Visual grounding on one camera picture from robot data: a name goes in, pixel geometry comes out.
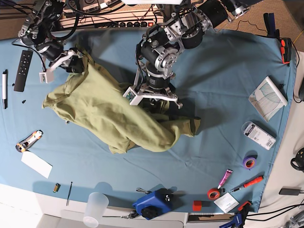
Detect red block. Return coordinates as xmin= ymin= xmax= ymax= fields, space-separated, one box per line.
xmin=192 ymin=200 xmax=202 ymax=211

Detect white marker pen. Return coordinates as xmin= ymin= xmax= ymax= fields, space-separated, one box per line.
xmin=2 ymin=69 xmax=8 ymax=109

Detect black tweezers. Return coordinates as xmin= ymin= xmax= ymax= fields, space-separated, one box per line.
xmin=66 ymin=181 xmax=73 ymax=206

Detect clear plastic case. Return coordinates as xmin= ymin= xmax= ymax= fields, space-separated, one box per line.
xmin=241 ymin=122 xmax=276 ymax=150

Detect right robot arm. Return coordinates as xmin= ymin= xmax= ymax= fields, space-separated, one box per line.
xmin=18 ymin=0 xmax=84 ymax=83

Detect blue tablecloth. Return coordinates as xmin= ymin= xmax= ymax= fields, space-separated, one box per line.
xmin=0 ymin=30 xmax=296 ymax=212

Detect clear plastic cup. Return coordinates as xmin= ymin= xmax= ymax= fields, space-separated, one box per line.
xmin=83 ymin=192 xmax=109 ymax=228

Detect pink glue tube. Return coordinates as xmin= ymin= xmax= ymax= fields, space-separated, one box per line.
xmin=217 ymin=169 xmax=233 ymax=189

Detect white square card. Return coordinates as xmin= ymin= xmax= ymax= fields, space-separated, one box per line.
xmin=214 ymin=192 xmax=239 ymax=213

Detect purple tape roll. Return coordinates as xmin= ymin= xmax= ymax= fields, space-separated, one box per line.
xmin=242 ymin=155 xmax=257 ymax=170

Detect red tape roll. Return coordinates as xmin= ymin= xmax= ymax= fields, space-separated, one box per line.
xmin=207 ymin=188 xmax=221 ymax=200

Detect blue clamp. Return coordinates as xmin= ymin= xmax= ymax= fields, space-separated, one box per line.
xmin=263 ymin=13 xmax=280 ymax=39
xmin=219 ymin=201 xmax=252 ymax=228

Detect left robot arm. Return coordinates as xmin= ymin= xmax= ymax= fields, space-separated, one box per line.
xmin=123 ymin=0 xmax=253 ymax=109

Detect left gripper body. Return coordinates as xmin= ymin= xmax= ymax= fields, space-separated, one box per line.
xmin=123 ymin=64 xmax=183 ymax=109

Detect orange black clamp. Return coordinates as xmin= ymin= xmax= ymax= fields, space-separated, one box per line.
xmin=281 ymin=38 xmax=292 ymax=64

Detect white paper card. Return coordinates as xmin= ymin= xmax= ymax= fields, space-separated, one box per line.
xmin=21 ymin=151 xmax=53 ymax=179

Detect green t-shirt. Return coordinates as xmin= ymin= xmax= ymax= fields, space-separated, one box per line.
xmin=42 ymin=50 xmax=201 ymax=154

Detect small green battery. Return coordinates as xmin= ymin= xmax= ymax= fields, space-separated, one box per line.
xmin=53 ymin=183 xmax=61 ymax=193

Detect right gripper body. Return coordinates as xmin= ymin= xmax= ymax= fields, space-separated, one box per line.
xmin=39 ymin=47 xmax=84 ymax=83

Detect blue clamp top right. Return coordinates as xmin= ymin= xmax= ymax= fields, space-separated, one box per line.
xmin=263 ymin=13 xmax=280 ymax=39

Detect keys on ring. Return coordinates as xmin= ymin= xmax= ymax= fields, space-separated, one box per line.
xmin=103 ymin=210 xmax=139 ymax=219

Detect orange utility knife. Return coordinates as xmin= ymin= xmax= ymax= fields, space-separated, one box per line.
xmin=15 ymin=130 xmax=43 ymax=152

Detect black remote control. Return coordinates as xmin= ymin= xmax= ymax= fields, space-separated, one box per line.
xmin=14 ymin=50 xmax=33 ymax=92

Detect blue clamp bottom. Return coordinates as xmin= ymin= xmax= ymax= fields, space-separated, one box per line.
xmin=219 ymin=201 xmax=252 ymax=228

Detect blue plastic device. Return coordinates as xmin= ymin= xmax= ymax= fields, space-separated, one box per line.
xmin=133 ymin=188 xmax=173 ymax=220

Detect orange screwdriver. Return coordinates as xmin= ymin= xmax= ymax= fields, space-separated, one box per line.
xmin=230 ymin=176 xmax=264 ymax=192

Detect power strip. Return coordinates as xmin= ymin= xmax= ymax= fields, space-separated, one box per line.
xmin=94 ymin=20 xmax=155 ymax=28

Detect black power adapter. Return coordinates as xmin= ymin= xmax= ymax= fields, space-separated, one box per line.
xmin=279 ymin=188 xmax=302 ymax=196

